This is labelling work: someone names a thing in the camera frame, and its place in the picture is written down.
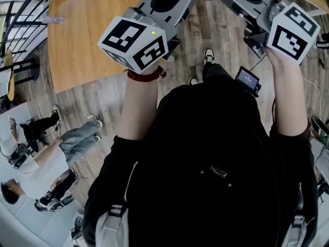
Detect person's left forearm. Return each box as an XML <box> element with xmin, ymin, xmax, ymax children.
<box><xmin>116</xmin><ymin>60</ymin><xmax>165</xmax><ymax>142</ymax></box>

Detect grey metal frame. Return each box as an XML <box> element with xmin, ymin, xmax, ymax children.
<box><xmin>314</xmin><ymin>144</ymin><xmax>329</xmax><ymax>205</ymax></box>

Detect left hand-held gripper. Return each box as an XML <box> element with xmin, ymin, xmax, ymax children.
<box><xmin>97</xmin><ymin>0</ymin><xmax>198</xmax><ymax>75</ymax></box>

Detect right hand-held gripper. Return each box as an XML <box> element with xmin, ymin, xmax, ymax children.
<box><xmin>210</xmin><ymin>0</ymin><xmax>321</xmax><ymax>66</ymax></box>

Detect grey shoulder strap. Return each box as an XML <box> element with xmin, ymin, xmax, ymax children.
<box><xmin>95</xmin><ymin>204</ymin><xmax>129</xmax><ymax>247</ymax></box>
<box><xmin>289</xmin><ymin>214</ymin><xmax>310</xmax><ymax>247</ymax></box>

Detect red string bracelet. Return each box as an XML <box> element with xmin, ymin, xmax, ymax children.
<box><xmin>126</xmin><ymin>65</ymin><xmax>167</xmax><ymax>83</ymax></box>

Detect person's black top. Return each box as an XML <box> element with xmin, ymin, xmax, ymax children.
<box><xmin>82</xmin><ymin>82</ymin><xmax>319</xmax><ymax>247</ymax></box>

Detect black device with small screen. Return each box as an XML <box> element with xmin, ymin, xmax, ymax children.
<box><xmin>234</xmin><ymin>65</ymin><xmax>262</xmax><ymax>98</ymax></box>

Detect person's black trousers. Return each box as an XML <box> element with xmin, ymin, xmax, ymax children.
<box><xmin>202</xmin><ymin>62</ymin><xmax>233</xmax><ymax>86</ymax></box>

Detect white sofa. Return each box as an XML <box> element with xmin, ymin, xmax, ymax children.
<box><xmin>0</xmin><ymin>101</ymin><xmax>85</xmax><ymax>247</ymax></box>

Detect clear plastic bottle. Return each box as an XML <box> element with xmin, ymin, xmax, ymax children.
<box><xmin>40</xmin><ymin>15</ymin><xmax>65</xmax><ymax>25</ymax></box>

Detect wooden seat black stool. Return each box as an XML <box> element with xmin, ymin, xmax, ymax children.
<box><xmin>0</xmin><ymin>49</ymin><xmax>41</xmax><ymax>102</ymax></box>

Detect large wooden table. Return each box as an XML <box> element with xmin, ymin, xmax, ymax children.
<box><xmin>47</xmin><ymin>0</ymin><xmax>152</xmax><ymax>95</ymax></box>

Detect person's right forearm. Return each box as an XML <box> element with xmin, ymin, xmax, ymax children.
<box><xmin>265</xmin><ymin>47</ymin><xmax>309</xmax><ymax>136</ymax></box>

